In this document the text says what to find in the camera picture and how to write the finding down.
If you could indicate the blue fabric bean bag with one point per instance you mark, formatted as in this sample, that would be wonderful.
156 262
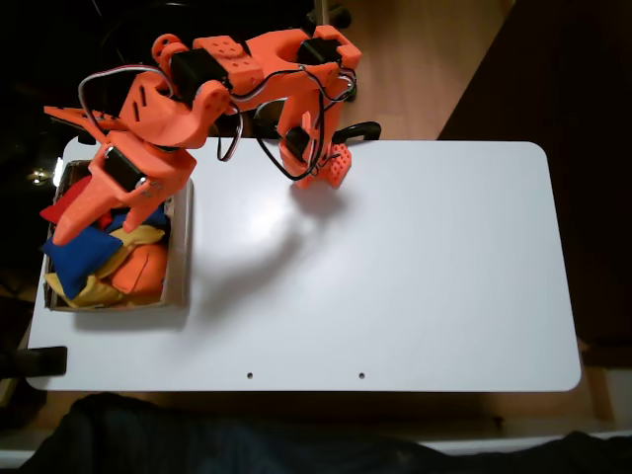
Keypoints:
79 261
155 221

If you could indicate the yellow fabric bean bag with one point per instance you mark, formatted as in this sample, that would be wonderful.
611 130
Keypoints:
143 234
99 295

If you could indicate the red fabric bean bag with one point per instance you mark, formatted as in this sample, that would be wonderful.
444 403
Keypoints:
50 213

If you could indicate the cardboard box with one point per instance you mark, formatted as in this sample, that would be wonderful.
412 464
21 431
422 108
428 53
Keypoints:
179 257

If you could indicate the orange fabric bean bag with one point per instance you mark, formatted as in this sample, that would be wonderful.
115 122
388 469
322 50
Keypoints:
140 269

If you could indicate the small shiny object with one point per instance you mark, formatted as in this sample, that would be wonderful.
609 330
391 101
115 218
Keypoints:
37 177

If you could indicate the black table clamp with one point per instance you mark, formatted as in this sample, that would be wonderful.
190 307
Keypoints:
39 361
365 129

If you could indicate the office chair base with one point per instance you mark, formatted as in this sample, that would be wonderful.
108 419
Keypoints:
340 15

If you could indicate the person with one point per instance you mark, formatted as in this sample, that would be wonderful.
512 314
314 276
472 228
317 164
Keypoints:
197 444

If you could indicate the wooden table leg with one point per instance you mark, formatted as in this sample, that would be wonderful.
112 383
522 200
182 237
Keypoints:
597 385

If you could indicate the orange gripper camera mount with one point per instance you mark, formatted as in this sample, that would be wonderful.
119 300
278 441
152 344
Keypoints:
74 116

